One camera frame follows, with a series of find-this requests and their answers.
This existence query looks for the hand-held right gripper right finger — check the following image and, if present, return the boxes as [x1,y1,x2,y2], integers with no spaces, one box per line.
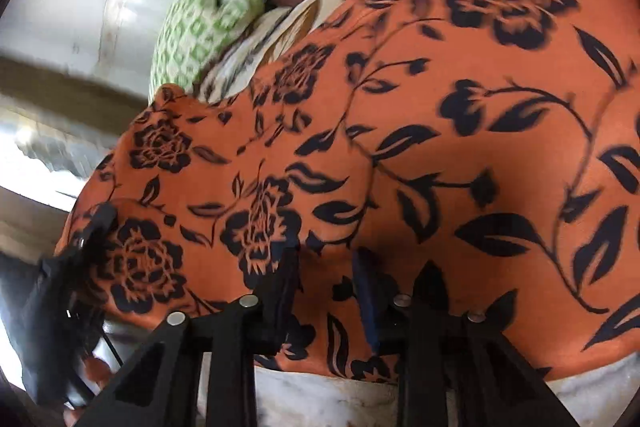
[352,249,588,427]

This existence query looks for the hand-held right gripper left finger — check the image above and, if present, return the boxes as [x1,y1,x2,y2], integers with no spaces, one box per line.
[75,247,301,427]

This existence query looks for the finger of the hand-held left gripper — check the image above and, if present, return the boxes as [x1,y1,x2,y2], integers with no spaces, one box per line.
[74,202,119,259]

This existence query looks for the orange black floral garment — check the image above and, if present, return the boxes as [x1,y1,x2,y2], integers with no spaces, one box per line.
[52,0,640,383]

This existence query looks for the green checkered pillow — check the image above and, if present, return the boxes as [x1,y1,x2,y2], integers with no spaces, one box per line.
[149,0,267,104]

